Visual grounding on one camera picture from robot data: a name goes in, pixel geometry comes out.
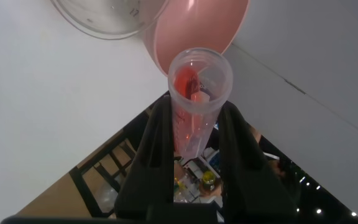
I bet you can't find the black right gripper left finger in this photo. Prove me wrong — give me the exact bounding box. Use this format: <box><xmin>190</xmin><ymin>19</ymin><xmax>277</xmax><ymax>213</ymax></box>
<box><xmin>114</xmin><ymin>94</ymin><xmax>176</xmax><ymax>219</ymax></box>

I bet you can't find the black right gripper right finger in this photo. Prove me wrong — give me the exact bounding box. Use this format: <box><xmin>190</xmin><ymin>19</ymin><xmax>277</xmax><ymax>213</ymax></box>
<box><xmin>217</xmin><ymin>100</ymin><xmax>298</xmax><ymax>223</ymax></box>

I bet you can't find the test tube with red pigment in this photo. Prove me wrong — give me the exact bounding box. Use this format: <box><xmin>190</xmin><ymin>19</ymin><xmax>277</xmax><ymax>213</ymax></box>
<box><xmin>167</xmin><ymin>47</ymin><xmax>234</xmax><ymax>160</ymax></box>

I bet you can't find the clear glass beaker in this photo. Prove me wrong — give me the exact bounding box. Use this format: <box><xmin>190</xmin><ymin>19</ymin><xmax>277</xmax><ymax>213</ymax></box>
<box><xmin>49</xmin><ymin>0</ymin><xmax>171</xmax><ymax>41</ymax></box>

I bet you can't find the yellow-green jar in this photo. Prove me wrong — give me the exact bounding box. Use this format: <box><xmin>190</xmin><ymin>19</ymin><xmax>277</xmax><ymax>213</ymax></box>
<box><xmin>201</xmin><ymin>170</ymin><xmax>218</xmax><ymax>192</ymax></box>

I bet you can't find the pink plastic bowl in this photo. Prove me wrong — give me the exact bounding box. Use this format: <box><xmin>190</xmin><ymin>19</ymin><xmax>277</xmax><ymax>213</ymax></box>
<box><xmin>142</xmin><ymin>0</ymin><xmax>251</xmax><ymax>78</ymax></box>

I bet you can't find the black metal frame shelf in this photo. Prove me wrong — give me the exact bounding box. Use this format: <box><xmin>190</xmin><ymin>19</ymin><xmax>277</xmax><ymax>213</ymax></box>
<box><xmin>69</xmin><ymin>117</ymin><xmax>155</xmax><ymax>218</ymax></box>

